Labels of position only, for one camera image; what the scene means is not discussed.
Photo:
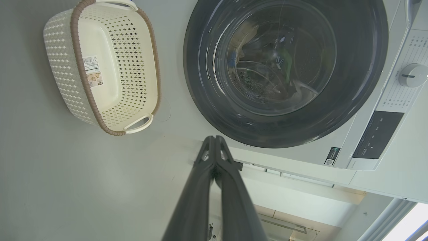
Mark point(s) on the cream perforated laundry basket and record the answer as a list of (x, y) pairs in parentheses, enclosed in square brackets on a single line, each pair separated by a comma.
[(130, 67)]

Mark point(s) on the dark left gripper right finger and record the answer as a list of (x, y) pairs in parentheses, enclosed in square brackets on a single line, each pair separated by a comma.
[(237, 214)]

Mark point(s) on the basket product sticker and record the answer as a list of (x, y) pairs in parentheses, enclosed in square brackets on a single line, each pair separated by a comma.
[(93, 72)]

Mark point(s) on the white washer control knob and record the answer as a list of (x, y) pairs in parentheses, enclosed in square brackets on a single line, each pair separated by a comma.
[(413, 75)]

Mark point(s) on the cream garment with blue patch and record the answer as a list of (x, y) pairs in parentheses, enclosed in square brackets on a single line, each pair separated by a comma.
[(248, 36)]

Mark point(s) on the white front-load washing machine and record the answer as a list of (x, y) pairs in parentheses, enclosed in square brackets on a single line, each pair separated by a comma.
[(301, 160)]

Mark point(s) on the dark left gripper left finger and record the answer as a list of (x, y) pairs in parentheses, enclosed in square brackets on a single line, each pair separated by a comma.
[(194, 207)]

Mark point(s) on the black washer control panel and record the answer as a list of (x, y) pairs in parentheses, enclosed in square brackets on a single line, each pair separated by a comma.
[(378, 134)]

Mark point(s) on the round dark glass washer door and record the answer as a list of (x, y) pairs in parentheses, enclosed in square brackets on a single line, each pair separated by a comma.
[(207, 83)]

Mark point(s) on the black QR code label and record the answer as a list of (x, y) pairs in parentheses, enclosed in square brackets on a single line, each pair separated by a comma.
[(332, 156)]

